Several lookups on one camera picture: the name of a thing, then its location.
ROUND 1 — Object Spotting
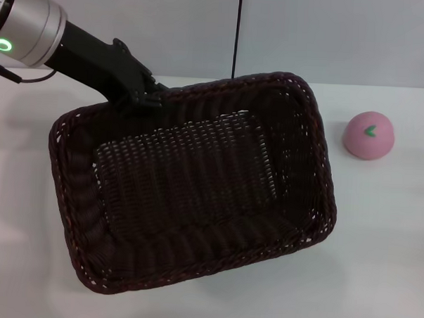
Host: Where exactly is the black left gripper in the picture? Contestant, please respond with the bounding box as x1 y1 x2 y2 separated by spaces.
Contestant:
41 18 174 118

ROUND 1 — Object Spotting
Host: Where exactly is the dark brown woven basket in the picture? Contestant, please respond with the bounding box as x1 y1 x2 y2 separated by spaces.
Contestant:
41 62 344 307

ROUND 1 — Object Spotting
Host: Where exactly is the pink peach toy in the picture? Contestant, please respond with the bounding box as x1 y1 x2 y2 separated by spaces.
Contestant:
341 109 398 162

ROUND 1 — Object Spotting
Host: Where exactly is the black vertical pole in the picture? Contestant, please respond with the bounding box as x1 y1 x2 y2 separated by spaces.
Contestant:
231 0 245 79

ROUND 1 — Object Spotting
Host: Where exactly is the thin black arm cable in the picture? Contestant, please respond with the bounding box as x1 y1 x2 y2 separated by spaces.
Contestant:
0 62 58 87

